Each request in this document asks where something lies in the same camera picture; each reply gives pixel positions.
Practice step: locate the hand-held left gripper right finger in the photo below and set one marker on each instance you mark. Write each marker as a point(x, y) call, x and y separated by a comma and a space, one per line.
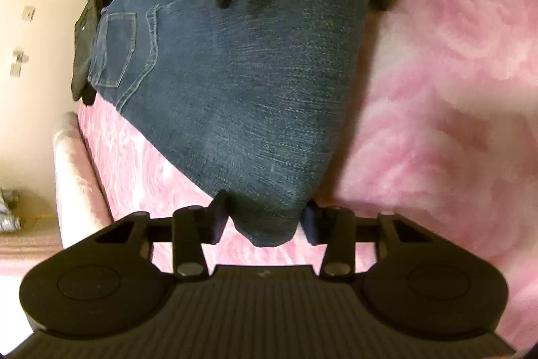
point(310, 222)

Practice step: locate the silver metal object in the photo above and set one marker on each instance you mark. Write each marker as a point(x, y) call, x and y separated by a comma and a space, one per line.
point(8, 212)

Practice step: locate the blue denim jeans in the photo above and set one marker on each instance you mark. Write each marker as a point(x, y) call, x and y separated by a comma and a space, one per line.
point(252, 90)

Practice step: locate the pink floral blanket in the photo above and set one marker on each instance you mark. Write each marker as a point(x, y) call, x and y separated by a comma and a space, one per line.
point(441, 98)

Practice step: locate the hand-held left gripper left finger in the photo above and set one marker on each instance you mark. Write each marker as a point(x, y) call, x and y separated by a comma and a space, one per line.
point(219, 216)

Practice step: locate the black cloth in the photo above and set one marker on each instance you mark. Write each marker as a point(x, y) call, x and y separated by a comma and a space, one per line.
point(84, 47)

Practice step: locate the small white wall fitting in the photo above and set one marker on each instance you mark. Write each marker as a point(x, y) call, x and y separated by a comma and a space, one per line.
point(28, 13)
point(17, 62)

